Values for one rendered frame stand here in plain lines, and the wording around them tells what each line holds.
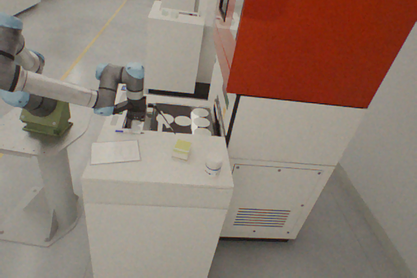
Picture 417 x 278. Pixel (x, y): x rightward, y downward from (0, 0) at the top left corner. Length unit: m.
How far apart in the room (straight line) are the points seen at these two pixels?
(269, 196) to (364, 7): 1.16
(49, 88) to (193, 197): 0.70
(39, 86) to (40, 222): 1.38
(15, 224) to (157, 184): 1.38
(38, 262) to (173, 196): 1.18
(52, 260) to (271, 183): 1.44
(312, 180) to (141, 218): 1.04
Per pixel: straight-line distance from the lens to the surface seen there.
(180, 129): 1.58
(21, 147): 1.66
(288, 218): 2.10
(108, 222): 1.42
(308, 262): 2.37
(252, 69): 1.30
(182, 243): 1.53
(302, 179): 1.82
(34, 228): 2.33
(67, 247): 2.21
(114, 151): 1.32
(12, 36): 1.14
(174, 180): 1.20
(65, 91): 1.16
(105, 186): 1.24
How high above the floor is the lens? 1.83
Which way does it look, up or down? 33 degrees down
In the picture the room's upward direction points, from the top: 11 degrees clockwise
